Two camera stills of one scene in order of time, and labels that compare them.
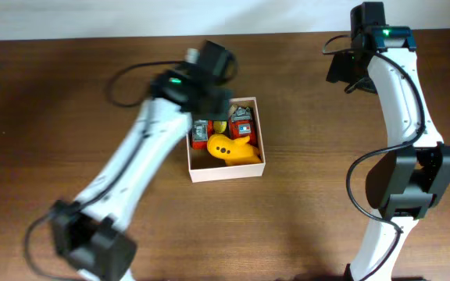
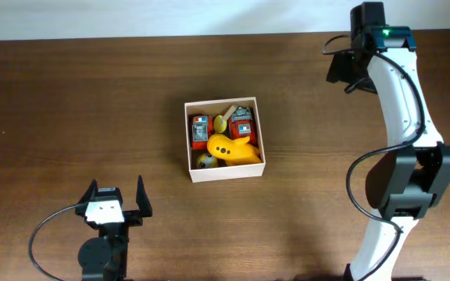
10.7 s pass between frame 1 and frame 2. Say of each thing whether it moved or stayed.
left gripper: moved
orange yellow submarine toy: stayed
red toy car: stayed
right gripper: stayed
